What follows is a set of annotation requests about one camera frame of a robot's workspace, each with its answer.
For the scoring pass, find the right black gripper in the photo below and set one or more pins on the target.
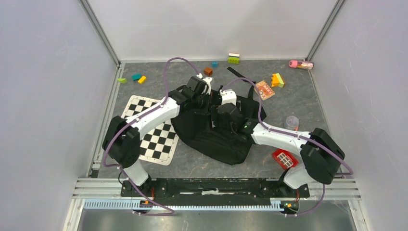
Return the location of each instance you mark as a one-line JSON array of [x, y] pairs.
[[221, 124]]

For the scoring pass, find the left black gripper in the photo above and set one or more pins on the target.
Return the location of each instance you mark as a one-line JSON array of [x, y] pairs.
[[206, 110]]

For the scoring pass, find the black student backpack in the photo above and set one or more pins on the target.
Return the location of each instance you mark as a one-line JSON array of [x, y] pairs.
[[197, 132]]

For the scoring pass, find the clear round glitter jar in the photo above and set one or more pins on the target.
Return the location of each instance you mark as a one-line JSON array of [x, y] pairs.
[[292, 123]]

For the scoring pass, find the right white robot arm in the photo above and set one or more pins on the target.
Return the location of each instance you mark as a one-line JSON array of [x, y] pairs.
[[321, 156]]

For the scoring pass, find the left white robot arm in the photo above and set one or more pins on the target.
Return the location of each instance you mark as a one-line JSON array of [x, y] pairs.
[[123, 137]]

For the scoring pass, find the brown orange cube block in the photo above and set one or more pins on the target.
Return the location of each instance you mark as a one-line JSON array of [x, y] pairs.
[[208, 71]]

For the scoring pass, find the small orange spiral notebook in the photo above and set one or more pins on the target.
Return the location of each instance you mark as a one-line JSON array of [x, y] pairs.
[[265, 90]]

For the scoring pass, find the green white block stack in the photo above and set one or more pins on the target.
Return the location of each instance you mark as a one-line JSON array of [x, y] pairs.
[[233, 58]]

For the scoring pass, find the black white chessboard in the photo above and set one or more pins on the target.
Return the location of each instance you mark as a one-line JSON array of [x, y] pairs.
[[158, 145]]

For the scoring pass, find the orange green block stack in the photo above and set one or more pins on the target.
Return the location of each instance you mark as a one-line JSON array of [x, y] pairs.
[[277, 80]]

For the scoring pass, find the yellow orange block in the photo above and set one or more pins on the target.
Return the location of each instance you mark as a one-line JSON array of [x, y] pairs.
[[142, 79]]

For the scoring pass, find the teal block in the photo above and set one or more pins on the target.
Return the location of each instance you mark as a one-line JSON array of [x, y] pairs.
[[136, 77]]

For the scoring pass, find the red window toy brick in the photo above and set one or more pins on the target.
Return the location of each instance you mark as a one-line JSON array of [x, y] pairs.
[[285, 159]]

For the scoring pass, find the green half round block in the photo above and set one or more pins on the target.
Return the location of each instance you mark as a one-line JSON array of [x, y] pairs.
[[122, 80]]

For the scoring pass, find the pink capped marker tube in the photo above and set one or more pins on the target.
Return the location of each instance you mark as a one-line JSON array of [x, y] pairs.
[[301, 64]]

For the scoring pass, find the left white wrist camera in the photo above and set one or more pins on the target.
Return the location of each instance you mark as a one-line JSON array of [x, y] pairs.
[[208, 83]]

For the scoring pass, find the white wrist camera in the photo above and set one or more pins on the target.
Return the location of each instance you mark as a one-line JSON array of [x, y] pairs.
[[228, 96], [208, 83]]

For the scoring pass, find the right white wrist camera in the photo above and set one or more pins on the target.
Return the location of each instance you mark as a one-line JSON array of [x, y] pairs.
[[228, 96]]

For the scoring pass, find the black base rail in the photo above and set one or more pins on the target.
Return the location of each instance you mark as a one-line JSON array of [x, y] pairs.
[[212, 194]]

